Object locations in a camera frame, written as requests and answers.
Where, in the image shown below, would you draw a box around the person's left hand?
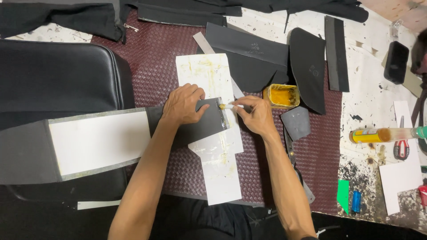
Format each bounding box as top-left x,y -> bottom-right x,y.
160,83 -> 210,126

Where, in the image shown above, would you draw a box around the person's right hand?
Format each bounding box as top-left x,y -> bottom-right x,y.
231,95 -> 282,138

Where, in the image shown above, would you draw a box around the grey leather panel with white lining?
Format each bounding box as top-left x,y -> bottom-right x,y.
0,97 -> 231,186

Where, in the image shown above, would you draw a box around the yellow glue tin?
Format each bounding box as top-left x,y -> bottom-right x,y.
262,84 -> 301,109

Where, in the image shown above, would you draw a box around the small grey leather piece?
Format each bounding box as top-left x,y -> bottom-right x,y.
280,106 -> 312,142

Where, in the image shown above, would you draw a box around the glue-stained white paper sheet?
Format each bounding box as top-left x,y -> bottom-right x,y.
175,53 -> 244,206

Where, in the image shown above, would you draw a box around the maroon woven mat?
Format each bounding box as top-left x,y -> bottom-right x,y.
91,9 -> 343,215

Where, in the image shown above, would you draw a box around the black scissors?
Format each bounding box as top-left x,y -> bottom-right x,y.
284,126 -> 316,204

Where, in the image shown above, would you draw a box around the grey metal ruler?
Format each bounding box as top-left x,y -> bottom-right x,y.
193,32 -> 246,100

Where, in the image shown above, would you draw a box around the black leather piece with notch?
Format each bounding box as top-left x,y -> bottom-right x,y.
196,22 -> 290,94

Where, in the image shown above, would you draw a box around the black curved leather piece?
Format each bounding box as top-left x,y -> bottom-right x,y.
289,27 -> 327,115

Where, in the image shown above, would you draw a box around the black fabric pile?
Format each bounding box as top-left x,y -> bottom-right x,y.
0,0 -> 369,45

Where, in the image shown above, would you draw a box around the black and grey leather strip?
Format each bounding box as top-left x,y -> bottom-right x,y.
324,15 -> 350,93

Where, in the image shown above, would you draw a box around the person's black trousers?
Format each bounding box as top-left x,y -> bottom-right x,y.
148,195 -> 427,240

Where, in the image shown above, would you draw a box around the green plastic scraper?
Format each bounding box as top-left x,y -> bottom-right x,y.
336,180 -> 350,215

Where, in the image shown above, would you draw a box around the yellow glue bottle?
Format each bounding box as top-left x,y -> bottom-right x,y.
349,126 -> 427,144

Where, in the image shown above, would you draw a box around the black leather bag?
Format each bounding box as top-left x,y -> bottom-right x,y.
0,39 -> 135,202

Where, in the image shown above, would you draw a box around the white paper strip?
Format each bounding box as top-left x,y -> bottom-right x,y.
77,200 -> 122,210

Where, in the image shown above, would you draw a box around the blue lighter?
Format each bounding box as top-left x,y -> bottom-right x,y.
351,190 -> 362,214

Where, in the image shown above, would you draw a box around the black rectangular box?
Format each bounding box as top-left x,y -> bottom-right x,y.
384,41 -> 410,85

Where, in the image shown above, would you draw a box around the white paper pattern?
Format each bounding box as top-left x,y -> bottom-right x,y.
379,101 -> 424,216

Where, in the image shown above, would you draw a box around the red-handled pliers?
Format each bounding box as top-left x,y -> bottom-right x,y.
393,115 -> 410,161

